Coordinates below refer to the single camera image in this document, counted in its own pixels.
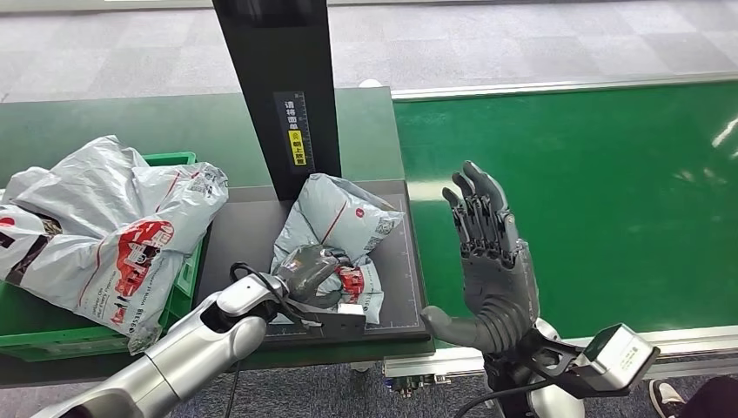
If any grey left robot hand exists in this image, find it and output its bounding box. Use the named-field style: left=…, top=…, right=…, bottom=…
left=276, top=244, right=352, bottom=310

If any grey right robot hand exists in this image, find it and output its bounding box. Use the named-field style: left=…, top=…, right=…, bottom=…
left=419, top=160, right=540, bottom=356

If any grey courier package small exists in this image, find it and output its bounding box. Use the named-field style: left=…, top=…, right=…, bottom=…
left=271, top=172, right=405, bottom=326

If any black weighing scale platform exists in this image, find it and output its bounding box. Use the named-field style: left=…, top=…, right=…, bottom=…
left=192, top=179, right=433, bottom=347

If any grey package large red print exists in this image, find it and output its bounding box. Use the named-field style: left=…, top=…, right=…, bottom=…
left=11, top=162, right=230, bottom=354

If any plain grey crumpled package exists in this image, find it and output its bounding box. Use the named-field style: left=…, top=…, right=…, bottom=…
left=0, top=135, right=148, bottom=225

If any green plastic basket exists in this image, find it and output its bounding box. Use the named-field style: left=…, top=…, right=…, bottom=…
left=0, top=152, right=205, bottom=363

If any white package dark print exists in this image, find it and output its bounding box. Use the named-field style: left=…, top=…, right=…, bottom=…
left=0, top=208, right=62, bottom=290

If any black yellow column label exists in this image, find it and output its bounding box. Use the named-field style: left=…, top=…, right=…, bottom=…
left=272, top=91, right=316, bottom=175

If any green conveyor belt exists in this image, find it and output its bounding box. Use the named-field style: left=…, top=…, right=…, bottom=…
left=392, top=80, right=738, bottom=350

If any person's shoe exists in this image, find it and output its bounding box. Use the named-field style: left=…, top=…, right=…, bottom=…
left=648, top=379, right=688, bottom=418

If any black scale column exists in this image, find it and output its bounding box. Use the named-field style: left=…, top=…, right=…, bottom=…
left=211, top=0, right=342, bottom=202

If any person's leg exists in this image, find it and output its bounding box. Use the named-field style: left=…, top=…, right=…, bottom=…
left=680, top=374, right=738, bottom=418

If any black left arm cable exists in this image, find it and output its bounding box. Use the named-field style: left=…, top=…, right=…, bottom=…
left=221, top=262, right=324, bottom=418

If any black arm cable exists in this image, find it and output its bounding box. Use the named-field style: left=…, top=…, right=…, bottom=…
left=221, top=262, right=324, bottom=418
left=455, top=374, right=554, bottom=418

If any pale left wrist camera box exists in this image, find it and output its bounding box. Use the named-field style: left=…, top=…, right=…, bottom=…
left=299, top=304, right=367, bottom=341

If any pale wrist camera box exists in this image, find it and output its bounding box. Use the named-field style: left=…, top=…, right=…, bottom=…
left=299, top=304, right=367, bottom=341
left=574, top=322, right=661, bottom=399

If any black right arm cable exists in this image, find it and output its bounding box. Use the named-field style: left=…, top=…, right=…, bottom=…
left=455, top=374, right=554, bottom=418

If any metal conveyor bracket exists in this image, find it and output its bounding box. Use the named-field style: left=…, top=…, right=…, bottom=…
left=385, top=374, right=453, bottom=399

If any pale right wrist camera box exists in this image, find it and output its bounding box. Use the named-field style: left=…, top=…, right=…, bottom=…
left=574, top=322, right=661, bottom=399

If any aluminium conveyor frame rail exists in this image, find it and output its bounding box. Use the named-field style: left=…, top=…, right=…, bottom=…
left=391, top=70, right=738, bottom=103
left=383, top=327, right=738, bottom=387

